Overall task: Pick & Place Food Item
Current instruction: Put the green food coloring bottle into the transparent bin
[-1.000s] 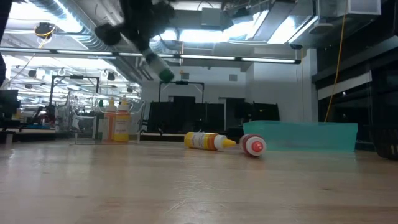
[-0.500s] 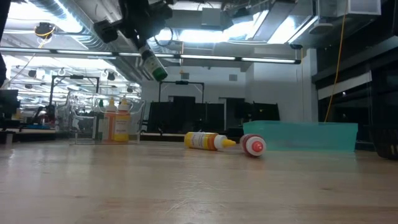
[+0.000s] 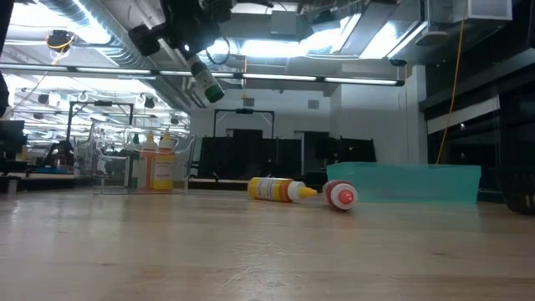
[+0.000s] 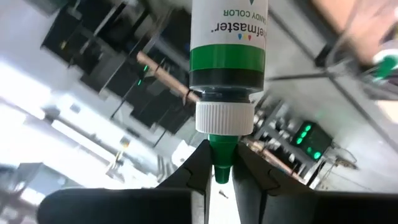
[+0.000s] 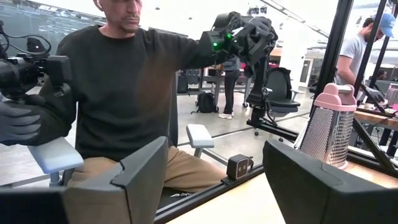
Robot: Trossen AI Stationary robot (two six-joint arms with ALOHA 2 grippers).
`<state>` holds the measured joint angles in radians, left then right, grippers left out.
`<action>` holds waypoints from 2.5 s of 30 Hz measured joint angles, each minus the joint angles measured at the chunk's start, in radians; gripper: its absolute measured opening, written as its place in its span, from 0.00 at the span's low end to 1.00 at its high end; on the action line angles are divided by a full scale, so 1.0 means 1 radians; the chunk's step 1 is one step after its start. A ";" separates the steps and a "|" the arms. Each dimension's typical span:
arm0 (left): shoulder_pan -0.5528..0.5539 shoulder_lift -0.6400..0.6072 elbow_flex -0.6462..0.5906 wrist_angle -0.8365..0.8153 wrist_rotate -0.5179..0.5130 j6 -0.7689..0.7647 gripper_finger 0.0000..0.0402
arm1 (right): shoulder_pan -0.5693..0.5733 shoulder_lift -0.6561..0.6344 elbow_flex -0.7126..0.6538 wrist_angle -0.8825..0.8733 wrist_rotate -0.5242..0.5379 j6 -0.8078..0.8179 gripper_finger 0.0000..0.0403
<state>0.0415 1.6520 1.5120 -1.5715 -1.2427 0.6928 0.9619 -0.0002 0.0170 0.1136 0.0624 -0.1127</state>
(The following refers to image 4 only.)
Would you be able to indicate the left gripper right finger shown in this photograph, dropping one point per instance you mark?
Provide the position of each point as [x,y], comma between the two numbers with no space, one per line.
[295,208]

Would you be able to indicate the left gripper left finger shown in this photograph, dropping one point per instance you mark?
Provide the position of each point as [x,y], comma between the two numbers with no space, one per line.
[124,205]

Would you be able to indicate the black box with green lights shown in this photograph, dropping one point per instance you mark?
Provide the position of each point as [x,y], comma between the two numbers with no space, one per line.
[311,140]

